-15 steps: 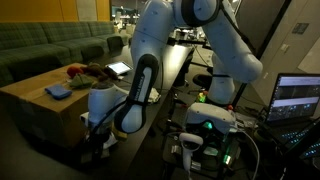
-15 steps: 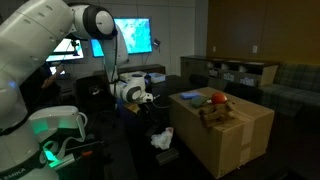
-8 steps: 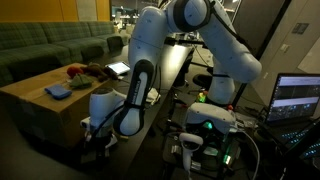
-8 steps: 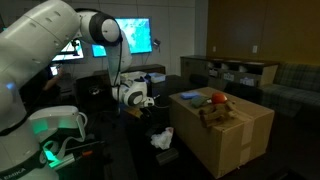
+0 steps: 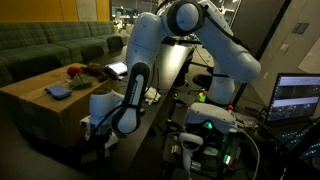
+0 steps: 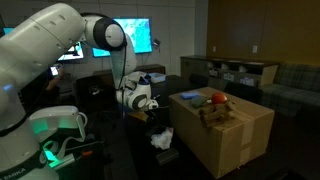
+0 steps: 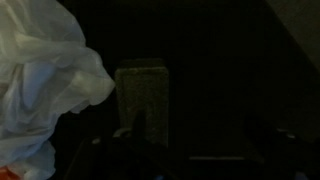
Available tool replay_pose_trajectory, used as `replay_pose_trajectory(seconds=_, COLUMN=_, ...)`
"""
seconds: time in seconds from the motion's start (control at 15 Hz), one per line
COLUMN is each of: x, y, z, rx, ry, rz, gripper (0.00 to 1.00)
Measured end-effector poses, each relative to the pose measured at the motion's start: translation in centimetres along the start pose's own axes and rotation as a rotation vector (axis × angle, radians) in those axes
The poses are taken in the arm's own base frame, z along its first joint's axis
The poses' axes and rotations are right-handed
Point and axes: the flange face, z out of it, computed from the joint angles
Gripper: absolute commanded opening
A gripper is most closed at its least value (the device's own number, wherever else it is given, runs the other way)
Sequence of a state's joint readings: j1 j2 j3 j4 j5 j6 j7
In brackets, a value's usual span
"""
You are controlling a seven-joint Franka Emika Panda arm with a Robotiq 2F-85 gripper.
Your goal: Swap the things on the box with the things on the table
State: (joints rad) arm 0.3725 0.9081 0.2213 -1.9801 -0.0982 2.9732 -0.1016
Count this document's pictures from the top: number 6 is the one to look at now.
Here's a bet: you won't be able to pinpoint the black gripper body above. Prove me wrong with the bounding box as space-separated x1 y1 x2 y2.
145 109 165 129

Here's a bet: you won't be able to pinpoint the white plastic bag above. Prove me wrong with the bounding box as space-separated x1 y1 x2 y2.
150 127 175 151

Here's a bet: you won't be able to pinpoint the black rectangular case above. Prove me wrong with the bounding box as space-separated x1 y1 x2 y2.
155 148 180 167

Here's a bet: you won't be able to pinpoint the blue sponge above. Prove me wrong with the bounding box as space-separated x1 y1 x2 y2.
180 91 201 101

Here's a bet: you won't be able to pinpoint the dark green cloth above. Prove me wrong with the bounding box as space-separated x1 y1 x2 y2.
190 95 210 109

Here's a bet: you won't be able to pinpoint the red and black toy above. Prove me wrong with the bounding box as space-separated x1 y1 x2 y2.
199 101 242 129

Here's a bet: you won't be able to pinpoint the red round toy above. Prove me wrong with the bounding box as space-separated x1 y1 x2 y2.
211 92 228 106

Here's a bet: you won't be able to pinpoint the large cardboard box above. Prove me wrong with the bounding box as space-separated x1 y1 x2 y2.
168 87 276 180

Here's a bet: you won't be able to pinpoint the clear plastic container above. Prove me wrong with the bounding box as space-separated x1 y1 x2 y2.
148 72 167 84

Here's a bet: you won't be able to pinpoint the white cloth pile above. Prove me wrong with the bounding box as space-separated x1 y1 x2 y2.
128 70 148 83

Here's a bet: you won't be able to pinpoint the dark wood low shelf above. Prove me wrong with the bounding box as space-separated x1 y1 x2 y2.
180 55 280 88

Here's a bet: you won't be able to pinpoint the white VR headset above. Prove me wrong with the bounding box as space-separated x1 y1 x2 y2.
28 105 89 161

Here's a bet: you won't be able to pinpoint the lit computer monitor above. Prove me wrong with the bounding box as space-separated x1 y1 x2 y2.
57 41 85 63

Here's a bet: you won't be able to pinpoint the seated person dark clothes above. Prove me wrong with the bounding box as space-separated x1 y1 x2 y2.
29 64 68 108

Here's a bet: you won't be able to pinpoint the small lit screen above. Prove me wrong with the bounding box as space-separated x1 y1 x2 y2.
49 65 61 77

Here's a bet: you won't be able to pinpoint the green plaid sofa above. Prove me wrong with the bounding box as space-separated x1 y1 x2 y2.
261 63 320 118

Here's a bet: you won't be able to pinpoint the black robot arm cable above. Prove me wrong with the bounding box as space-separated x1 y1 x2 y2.
118 39 129 111

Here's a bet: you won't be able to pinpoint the large wall display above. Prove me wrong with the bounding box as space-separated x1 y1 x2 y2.
92 17 154 58

